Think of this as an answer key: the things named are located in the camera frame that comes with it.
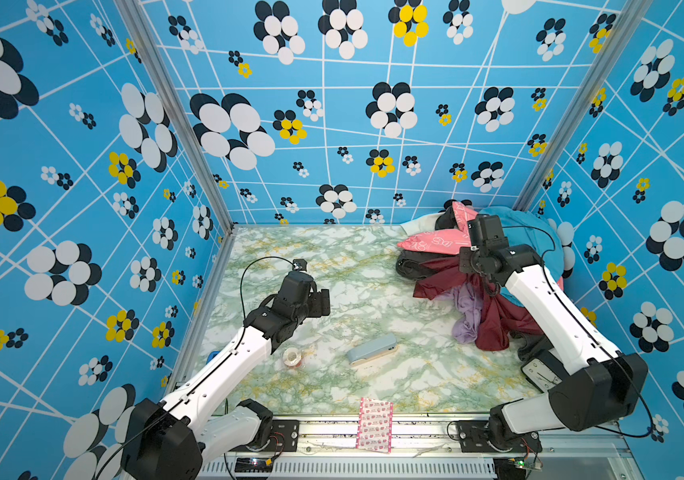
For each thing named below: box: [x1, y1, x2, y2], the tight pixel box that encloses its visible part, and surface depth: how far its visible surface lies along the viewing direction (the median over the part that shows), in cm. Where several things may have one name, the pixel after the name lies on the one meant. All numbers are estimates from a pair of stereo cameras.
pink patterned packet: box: [356, 397, 394, 453], surface depth 77 cm
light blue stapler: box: [347, 333, 399, 365], surface depth 86 cm
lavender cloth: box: [452, 282, 482, 343], surface depth 92 cm
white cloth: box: [400, 212, 445, 235], surface depth 122 cm
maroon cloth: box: [413, 256, 544, 351], surface depth 88 cm
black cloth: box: [395, 251, 459, 280], surface depth 103 cm
